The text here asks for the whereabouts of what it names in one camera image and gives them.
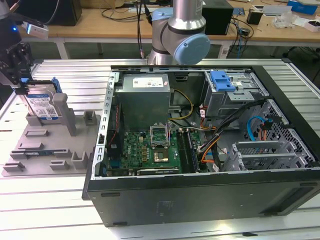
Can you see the hard disk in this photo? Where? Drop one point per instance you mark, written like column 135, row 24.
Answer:
column 40, row 102

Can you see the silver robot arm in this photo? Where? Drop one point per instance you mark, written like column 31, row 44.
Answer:
column 185, row 22

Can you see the grey metal disk bay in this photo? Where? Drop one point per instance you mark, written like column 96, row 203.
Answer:
column 260, row 147

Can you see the large black box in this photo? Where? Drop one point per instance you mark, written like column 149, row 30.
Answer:
column 62, row 12

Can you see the wooden desk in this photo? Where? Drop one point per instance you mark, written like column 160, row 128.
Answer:
column 87, row 27

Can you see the grey parts rack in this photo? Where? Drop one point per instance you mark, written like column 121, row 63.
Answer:
column 50, row 140

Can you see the grey power supply unit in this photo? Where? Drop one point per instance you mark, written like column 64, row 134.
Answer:
column 142, row 105

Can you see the green motherboard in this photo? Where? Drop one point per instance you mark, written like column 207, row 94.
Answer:
column 135, row 147

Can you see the CPU socket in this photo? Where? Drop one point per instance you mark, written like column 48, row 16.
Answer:
column 161, row 156

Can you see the black graphics card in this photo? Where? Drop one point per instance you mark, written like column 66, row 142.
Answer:
column 157, row 171

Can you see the black speaker box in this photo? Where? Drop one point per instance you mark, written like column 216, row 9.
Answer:
column 217, row 21

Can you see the metal optical drive cage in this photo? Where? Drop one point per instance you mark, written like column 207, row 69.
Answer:
column 217, row 102

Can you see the blue plastic drive latch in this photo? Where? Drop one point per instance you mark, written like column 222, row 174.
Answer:
column 221, row 81

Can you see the white code label sign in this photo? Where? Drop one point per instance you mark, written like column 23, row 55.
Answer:
column 225, row 52

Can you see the black PC case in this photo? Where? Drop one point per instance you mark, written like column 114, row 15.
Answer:
column 187, row 197

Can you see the small black open box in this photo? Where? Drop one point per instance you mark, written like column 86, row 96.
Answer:
column 255, row 17

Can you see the grey flat box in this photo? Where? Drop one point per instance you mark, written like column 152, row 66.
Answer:
column 276, row 10

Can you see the clear plastic bag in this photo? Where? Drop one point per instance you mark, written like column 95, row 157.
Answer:
column 282, row 21

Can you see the white carton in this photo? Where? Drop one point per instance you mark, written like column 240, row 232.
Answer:
column 303, row 23

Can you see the blue carton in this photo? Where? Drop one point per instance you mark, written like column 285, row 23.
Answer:
column 305, row 6

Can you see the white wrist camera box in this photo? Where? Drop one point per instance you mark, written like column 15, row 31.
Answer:
column 37, row 31

